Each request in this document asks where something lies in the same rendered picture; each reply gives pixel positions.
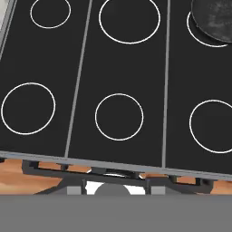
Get dark grey round pan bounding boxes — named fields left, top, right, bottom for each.
left=190, top=0, right=232, bottom=44

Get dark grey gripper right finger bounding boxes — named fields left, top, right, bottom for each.
left=146, top=178, right=198, bottom=196

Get black glass hob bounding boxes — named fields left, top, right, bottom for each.
left=0, top=0, right=232, bottom=194

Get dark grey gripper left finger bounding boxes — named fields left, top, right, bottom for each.
left=34, top=178, right=87, bottom=196

